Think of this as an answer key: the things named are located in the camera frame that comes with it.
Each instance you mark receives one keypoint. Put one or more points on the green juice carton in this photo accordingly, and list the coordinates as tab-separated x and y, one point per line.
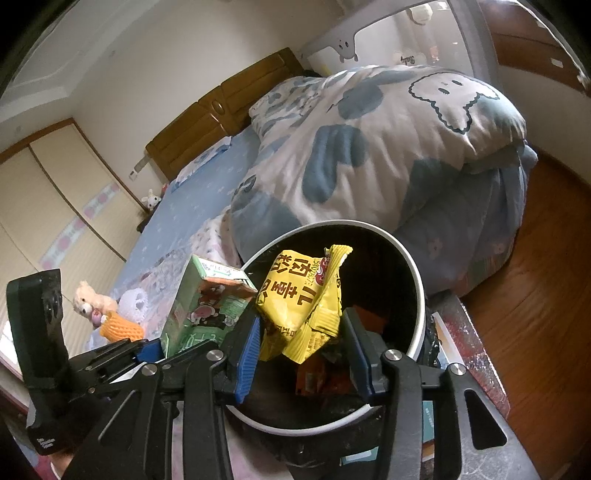
209	301

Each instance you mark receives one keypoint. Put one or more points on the beige teddy bear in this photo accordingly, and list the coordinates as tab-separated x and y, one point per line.
92	305

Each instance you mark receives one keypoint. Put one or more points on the grey crib bed rail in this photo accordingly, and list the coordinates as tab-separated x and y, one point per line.
449	34

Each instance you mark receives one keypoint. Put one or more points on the orange foam fruit net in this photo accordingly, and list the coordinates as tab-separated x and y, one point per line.
115	328

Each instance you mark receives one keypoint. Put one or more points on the round white black trash bin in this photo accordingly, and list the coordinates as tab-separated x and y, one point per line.
380	277

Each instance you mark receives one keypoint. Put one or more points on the small white bunny toy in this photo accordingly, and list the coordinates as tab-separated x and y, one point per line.
151	200

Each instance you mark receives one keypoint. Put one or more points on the wooden headboard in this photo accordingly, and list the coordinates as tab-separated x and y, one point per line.
223	111

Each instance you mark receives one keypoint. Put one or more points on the right hand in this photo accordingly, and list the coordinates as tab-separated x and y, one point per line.
60	461

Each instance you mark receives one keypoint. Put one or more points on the white foam fruit net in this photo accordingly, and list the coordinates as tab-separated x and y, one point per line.
133	304

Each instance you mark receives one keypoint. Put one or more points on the white pillow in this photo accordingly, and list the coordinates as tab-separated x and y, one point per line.
217	148

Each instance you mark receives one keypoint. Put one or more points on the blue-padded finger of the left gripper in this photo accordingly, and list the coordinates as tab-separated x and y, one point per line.
150	352

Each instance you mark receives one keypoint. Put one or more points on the brown drawer cabinet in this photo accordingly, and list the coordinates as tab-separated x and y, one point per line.
523	42

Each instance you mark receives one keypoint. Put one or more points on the blue patterned duvet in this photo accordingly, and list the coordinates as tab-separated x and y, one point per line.
433	156

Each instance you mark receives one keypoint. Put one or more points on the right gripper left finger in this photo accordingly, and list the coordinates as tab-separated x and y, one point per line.
134	437

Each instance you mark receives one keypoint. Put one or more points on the yellow snack wrapper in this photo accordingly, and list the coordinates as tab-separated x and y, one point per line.
301	302

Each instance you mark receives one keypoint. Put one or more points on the blue bed sheet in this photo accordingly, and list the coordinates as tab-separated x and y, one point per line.
184	209

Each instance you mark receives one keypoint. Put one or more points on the cream wardrobe doors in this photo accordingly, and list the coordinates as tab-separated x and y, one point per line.
61	208

